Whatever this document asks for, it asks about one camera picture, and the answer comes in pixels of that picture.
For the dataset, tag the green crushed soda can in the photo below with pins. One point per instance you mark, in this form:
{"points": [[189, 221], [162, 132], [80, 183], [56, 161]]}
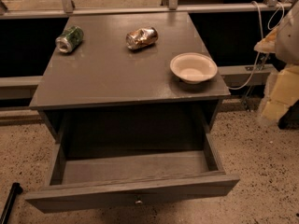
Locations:
{"points": [[69, 39]]}

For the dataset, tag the grey metal railing frame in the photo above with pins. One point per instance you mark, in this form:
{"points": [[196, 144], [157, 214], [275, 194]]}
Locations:
{"points": [[25, 87]]}

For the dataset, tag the black leg lower left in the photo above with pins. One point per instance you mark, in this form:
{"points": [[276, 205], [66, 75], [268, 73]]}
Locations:
{"points": [[15, 190]]}

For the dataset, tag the white paper bowl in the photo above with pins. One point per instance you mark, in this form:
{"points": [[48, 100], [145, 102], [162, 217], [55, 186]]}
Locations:
{"points": [[193, 68]]}

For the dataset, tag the grey top drawer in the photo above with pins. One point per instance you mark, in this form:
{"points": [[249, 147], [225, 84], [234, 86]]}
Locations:
{"points": [[110, 157]]}

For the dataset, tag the grey wooden nightstand cabinet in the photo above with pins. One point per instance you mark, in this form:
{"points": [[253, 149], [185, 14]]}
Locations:
{"points": [[103, 71]]}

